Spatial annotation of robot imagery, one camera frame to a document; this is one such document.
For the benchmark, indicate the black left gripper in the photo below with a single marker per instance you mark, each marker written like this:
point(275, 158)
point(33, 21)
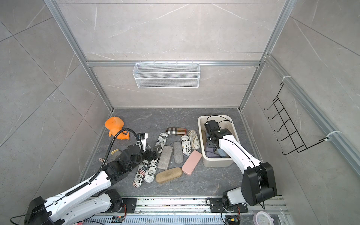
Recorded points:
point(155, 153)

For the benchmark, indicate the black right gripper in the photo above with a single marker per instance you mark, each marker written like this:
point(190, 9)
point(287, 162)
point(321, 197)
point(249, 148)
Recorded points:
point(209, 144)

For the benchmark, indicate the beige plastic storage bin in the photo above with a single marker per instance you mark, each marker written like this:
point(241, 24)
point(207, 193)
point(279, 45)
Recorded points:
point(224, 122)

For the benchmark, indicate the purple case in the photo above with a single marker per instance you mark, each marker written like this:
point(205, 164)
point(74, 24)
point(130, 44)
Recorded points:
point(210, 153)

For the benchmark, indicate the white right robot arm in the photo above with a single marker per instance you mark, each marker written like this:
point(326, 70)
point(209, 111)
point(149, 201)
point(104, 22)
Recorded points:
point(258, 179)

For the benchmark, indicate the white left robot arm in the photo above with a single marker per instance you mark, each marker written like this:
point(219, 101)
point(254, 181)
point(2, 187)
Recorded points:
point(95, 194)

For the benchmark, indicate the map print glasses case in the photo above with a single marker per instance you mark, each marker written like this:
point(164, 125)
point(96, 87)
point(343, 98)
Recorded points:
point(194, 140)

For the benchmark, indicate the plaid glasses case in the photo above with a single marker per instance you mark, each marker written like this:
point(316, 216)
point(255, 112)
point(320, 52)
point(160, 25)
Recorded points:
point(177, 131)

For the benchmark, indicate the newspaper flag case right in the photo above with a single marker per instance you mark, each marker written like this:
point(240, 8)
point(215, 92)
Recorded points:
point(151, 171)

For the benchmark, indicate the newspaper flag case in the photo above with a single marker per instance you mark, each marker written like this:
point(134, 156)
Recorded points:
point(140, 174)
point(151, 171)

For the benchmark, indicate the newspaper flag case left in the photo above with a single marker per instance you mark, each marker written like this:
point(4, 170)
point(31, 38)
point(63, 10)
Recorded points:
point(140, 174)

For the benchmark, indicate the stone grey flat case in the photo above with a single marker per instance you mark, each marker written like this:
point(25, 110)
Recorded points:
point(165, 158)

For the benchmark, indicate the newspaper print case centre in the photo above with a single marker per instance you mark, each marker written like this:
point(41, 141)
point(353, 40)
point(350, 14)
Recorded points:
point(186, 146)

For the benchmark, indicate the newspaper case under tan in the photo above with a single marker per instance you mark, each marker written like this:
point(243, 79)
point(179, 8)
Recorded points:
point(161, 142)

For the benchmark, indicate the pink flat case right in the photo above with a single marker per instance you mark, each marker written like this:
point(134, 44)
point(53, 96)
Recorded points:
point(191, 163)

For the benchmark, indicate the orange plush toy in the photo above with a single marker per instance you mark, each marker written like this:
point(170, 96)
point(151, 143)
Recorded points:
point(114, 125)

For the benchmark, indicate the tan fabric case front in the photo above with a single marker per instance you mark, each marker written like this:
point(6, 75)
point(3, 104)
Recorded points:
point(169, 175)

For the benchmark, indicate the grey fabric case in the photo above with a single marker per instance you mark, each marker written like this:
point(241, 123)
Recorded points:
point(178, 153)

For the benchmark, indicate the white round clock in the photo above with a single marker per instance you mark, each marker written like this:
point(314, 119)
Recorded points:
point(262, 218)

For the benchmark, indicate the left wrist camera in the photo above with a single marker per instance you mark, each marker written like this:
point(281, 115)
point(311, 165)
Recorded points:
point(143, 139)

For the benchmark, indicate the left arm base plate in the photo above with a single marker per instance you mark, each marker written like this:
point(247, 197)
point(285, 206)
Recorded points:
point(127, 205)

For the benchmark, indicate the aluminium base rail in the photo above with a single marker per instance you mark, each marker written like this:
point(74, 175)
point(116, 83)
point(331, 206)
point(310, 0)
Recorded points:
point(188, 210)

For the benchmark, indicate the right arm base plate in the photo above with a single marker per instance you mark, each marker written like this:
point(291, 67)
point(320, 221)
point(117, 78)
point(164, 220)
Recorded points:
point(218, 204)

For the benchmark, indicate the white wire mesh basket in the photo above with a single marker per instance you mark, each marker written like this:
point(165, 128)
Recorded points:
point(167, 75)

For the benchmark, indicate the black wire hook rack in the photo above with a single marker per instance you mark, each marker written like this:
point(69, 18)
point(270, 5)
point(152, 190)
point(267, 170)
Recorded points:
point(292, 134)

